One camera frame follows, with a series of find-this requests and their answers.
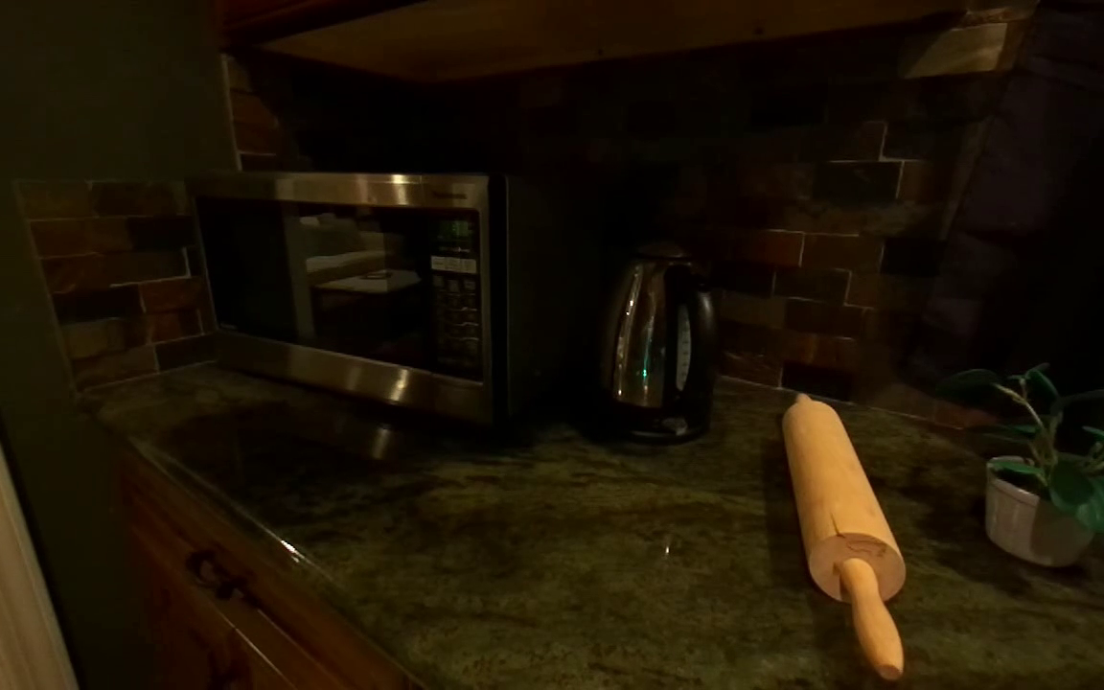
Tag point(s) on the stainless steel electric kettle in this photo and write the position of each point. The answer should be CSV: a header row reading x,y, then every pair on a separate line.
x,y
656,346

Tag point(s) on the stainless steel microwave oven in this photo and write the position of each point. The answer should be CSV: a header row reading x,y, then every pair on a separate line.
x,y
444,291

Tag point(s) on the dark round cabinet knob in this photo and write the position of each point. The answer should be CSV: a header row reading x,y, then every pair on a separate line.
x,y
215,575

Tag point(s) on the wooden rolling pin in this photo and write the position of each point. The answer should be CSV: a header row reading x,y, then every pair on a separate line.
x,y
848,540

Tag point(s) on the green plant in white pot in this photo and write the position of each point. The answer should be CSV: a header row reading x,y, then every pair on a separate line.
x,y
1043,490

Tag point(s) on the wooden base cabinet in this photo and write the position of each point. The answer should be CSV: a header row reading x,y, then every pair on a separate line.
x,y
183,495

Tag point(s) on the wooden upper cabinet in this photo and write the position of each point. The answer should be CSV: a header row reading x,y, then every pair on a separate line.
x,y
461,39

